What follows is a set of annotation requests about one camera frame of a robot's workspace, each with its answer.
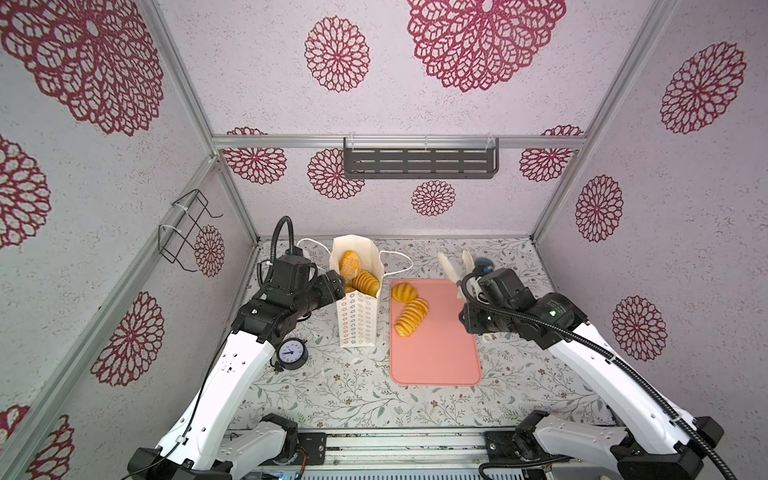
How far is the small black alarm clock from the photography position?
87cm

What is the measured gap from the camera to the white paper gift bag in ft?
2.49

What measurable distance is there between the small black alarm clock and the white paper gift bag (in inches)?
4.6
